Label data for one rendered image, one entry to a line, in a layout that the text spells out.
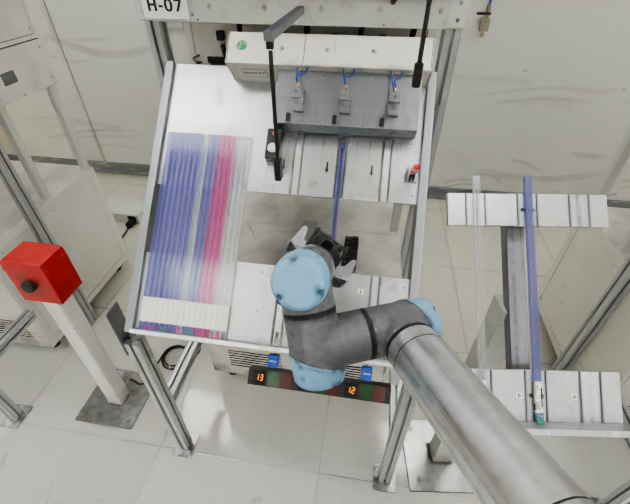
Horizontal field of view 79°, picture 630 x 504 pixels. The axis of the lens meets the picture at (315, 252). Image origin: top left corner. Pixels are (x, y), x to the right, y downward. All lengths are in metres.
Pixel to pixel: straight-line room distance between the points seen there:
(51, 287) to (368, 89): 1.02
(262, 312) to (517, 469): 0.67
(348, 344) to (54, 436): 1.52
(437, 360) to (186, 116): 0.88
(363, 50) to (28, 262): 1.04
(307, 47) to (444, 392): 0.82
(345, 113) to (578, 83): 2.03
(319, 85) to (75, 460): 1.53
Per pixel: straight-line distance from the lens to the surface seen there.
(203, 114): 1.10
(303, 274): 0.48
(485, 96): 2.67
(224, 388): 1.75
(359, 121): 0.94
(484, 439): 0.41
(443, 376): 0.46
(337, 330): 0.53
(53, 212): 1.98
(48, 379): 2.08
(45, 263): 1.29
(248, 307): 0.95
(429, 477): 1.60
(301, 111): 0.96
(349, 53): 1.00
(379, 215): 1.53
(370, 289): 0.91
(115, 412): 1.83
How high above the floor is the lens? 1.47
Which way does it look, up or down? 40 degrees down
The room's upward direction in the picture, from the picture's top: straight up
